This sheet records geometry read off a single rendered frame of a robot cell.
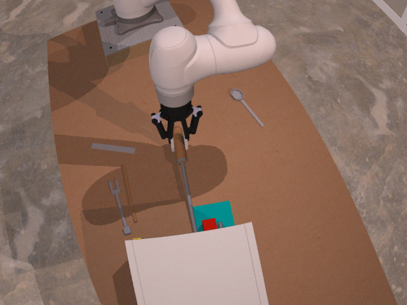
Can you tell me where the light grey flat bar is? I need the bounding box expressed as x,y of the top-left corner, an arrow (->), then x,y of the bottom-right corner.
91,143 -> 135,154

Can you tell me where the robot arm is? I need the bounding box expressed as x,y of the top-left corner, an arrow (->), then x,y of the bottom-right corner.
104,0 -> 276,108

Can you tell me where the steel hook with wooden handle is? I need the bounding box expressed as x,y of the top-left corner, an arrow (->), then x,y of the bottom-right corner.
173,126 -> 198,233

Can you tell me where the red block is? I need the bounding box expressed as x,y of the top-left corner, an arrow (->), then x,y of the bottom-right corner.
202,218 -> 217,231

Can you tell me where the teal square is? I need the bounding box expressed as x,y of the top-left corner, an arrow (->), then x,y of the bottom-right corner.
193,201 -> 235,232

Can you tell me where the grey spoon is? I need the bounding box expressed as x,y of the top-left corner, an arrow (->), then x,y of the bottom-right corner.
231,89 -> 262,125

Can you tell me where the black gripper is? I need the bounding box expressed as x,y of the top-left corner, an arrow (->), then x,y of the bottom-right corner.
151,100 -> 203,152

